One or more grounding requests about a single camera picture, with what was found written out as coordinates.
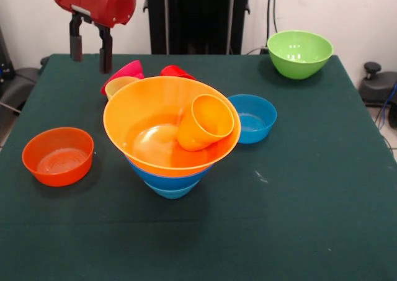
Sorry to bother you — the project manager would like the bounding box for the black wall cable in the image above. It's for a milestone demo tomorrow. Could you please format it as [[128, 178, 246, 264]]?
[[272, 0, 281, 33], [265, 0, 274, 42]]

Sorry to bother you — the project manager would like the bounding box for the large blue bowl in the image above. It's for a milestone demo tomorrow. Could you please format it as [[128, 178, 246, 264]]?
[[127, 158, 215, 190]]

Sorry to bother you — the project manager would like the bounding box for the amber yellow cup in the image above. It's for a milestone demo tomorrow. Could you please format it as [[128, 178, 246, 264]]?
[[179, 94, 235, 148]]

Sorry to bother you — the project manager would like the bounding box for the small light blue bowl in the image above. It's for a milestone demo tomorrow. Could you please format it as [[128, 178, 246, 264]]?
[[144, 180, 201, 200]]

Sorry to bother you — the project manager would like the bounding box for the large yellow bowl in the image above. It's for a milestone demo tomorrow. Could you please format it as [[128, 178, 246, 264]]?
[[102, 76, 242, 178]]

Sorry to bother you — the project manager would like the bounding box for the orange bowl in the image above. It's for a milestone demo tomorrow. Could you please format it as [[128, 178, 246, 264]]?
[[22, 127, 95, 188]]

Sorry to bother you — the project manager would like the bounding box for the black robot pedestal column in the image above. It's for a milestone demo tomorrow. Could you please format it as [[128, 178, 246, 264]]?
[[143, 0, 251, 56]]

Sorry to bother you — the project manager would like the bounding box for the black equipment box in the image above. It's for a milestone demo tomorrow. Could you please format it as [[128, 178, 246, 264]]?
[[0, 26, 16, 83]]

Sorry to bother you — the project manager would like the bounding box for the red cup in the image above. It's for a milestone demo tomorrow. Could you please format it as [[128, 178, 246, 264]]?
[[159, 65, 196, 81]]

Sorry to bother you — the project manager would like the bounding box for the magenta bowl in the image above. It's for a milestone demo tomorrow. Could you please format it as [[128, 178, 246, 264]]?
[[100, 60, 146, 96]]

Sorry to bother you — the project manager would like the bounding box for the blue cable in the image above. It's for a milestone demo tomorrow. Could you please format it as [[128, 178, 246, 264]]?
[[378, 82, 397, 130]]

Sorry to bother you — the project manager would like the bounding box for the dark green tablecloth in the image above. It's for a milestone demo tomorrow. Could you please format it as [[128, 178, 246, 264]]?
[[0, 53, 397, 281]]

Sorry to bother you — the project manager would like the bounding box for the orange cup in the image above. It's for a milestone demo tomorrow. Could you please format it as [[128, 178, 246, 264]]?
[[177, 124, 212, 153]]

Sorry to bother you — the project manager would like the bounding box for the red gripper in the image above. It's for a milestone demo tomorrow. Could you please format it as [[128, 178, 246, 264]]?
[[50, 0, 137, 75]]

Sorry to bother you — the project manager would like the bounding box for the black pedestal foot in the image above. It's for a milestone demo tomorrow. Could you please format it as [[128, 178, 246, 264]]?
[[361, 61, 397, 107], [0, 56, 50, 114]]

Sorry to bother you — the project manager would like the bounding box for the pale yellow cup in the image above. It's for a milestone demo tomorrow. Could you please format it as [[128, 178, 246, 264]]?
[[104, 76, 140, 101]]

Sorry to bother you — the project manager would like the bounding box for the green bowl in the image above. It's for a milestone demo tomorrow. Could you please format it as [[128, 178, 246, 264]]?
[[267, 29, 334, 80]]

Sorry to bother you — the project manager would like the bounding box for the flat-bottomed blue bowl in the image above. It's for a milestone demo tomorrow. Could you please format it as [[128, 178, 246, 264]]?
[[228, 94, 278, 145]]

